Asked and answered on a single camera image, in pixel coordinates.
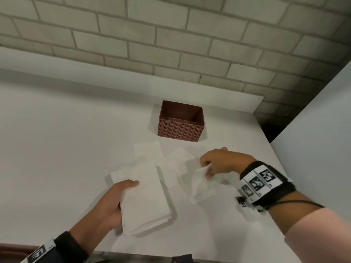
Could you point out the person's left hand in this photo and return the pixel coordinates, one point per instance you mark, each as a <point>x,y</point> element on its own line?
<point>105,208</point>

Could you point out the person's right hand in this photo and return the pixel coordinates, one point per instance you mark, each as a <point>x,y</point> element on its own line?
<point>227,161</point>

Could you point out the person's right fingers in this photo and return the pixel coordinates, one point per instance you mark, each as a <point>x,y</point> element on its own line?
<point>208,165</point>

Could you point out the person's left thumb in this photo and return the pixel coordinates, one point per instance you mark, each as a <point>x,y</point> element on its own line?
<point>127,184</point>

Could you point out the stack of white napkins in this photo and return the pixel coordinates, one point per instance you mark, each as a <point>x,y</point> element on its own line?
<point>145,197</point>

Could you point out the white napkin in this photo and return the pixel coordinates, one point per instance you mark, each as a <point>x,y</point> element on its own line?
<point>201,186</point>
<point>117,176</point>
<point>148,150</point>
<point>170,172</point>
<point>181,156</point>

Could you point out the person's left forearm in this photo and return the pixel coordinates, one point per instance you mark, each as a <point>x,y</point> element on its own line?
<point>16,253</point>

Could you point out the person's right forearm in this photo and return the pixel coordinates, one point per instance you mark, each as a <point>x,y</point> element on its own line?
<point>320,232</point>

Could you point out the flat white napkin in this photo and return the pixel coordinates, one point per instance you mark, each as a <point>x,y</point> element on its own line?
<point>170,172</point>
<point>181,156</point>
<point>148,150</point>
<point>117,176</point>

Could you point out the brown woven basket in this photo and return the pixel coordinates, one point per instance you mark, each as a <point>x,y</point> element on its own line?
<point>181,124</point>

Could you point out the black right wristband with markers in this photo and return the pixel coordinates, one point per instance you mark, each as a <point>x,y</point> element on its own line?
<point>267,183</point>

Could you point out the black wristband with markers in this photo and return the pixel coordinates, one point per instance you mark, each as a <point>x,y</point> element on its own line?
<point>267,183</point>
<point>59,249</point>

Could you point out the small black object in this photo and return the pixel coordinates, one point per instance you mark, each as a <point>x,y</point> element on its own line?
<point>182,258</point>

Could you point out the black left wristband with markers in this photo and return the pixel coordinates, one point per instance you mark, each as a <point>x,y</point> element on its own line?
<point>59,249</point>

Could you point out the white side panel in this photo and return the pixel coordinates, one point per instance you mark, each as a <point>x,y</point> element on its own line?
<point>318,150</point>

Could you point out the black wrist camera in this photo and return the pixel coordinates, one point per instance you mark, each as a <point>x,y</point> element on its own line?
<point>242,202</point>

